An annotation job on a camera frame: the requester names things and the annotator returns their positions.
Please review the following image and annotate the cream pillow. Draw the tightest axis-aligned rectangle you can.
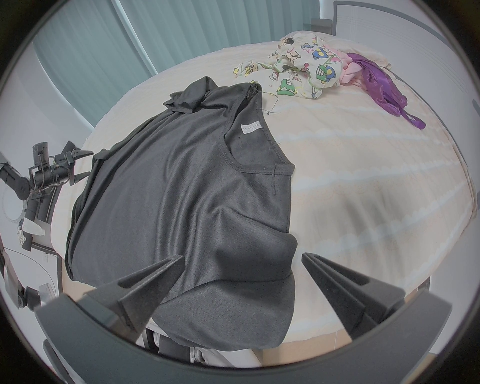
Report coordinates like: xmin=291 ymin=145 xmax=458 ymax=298
xmin=281 ymin=30 xmax=392 ymax=72

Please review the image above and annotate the pink garment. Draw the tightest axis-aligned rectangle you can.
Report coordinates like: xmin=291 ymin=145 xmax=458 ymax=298
xmin=326 ymin=43 xmax=361 ymax=87

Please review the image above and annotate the grey bedside table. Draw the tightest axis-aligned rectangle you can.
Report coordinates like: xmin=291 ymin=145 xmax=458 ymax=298
xmin=311 ymin=17 xmax=334 ymax=36

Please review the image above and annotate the round white mirror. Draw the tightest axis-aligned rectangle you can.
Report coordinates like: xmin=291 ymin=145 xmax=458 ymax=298
xmin=1 ymin=185 xmax=28 ymax=224

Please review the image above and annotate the white cloth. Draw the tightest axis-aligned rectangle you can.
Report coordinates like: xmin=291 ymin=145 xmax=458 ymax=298
xmin=19 ymin=220 xmax=47 ymax=237

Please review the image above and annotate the white printed pyjama top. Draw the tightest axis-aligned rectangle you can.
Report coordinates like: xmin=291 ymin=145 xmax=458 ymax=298
xmin=230 ymin=32 xmax=344 ymax=101

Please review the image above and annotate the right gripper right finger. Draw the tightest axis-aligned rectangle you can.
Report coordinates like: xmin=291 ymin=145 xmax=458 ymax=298
xmin=301 ymin=252 xmax=406 ymax=335

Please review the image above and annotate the bed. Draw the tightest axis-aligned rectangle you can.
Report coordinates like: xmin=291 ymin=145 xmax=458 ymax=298
xmin=52 ymin=0 xmax=479 ymax=361

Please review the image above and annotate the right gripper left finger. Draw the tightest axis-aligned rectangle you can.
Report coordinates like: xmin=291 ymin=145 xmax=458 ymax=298
xmin=80 ymin=255 xmax=186 ymax=334

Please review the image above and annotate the blue-green curtain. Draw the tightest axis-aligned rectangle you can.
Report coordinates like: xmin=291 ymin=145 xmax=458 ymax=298
xmin=120 ymin=0 xmax=319 ymax=76
xmin=33 ymin=0 xmax=158 ymax=130

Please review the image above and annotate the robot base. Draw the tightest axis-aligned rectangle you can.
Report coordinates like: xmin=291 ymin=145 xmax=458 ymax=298
xmin=144 ymin=326 xmax=263 ymax=370

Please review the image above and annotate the purple satin garment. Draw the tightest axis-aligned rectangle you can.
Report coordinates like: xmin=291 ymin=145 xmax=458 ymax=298
xmin=347 ymin=52 xmax=427 ymax=130

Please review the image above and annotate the black T-shirt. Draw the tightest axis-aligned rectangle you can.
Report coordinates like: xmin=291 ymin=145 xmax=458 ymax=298
xmin=64 ymin=76 xmax=299 ymax=351

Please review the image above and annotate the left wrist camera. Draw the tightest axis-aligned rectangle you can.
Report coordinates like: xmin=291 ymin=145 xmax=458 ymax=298
xmin=31 ymin=141 xmax=50 ymax=167

